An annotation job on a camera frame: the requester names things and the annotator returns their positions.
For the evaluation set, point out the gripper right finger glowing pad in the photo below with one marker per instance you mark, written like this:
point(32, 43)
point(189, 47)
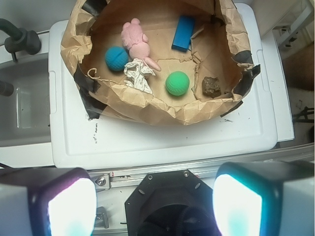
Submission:
point(274, 198)

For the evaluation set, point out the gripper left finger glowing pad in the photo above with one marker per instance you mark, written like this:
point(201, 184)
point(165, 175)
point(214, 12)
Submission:
point(47, 202)

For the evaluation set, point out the blue rectangular block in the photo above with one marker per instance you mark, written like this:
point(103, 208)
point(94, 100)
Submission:
point(183, 33)

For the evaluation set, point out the white plastic bin lid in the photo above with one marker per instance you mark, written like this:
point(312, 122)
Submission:
point(106, 142)

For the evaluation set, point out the clear plastic storage bin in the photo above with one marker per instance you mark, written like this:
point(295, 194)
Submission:
point(25, 139)

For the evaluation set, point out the brown rough rock chunk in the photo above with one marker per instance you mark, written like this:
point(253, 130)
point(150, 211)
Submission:
point(211, 87)

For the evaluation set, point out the green textured ball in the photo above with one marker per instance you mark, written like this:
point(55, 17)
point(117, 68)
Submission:
point(177, 83)

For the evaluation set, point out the crumpled white paper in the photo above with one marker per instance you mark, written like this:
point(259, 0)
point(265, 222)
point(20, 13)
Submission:
point(137, 72)

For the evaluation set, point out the blue textured ball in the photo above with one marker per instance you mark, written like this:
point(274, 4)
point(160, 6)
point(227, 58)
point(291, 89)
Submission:
point(116, 58)

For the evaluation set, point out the brown paper bag tray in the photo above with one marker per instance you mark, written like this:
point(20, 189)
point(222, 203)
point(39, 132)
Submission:
point(219, 48)

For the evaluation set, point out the pink plush bunny toy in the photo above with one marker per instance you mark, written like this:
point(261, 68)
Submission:
point(137, 43)

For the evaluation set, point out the white wire shelf frame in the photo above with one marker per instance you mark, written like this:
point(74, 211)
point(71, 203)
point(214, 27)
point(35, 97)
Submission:
point(294, 24)

